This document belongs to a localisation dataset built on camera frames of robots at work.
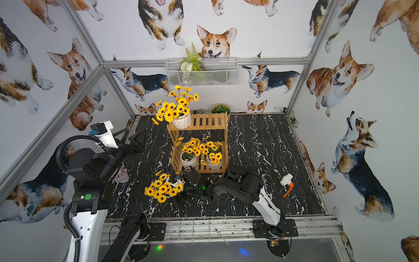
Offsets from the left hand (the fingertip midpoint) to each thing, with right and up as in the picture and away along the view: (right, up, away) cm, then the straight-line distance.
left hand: (139, 127), depth 60 cm
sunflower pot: (+4, -27, +10) cm, 29 cm away
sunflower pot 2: (+14, -13, +24) cm, 30 cm away
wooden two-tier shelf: (+22, +3, +20) cm, 30 cm away
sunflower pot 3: (+27, -14, +20) cm, 36 cm away
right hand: (+3, -32, +21) cm, 39 cm away
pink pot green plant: (+29, +13, +50) cm, 59 cm away
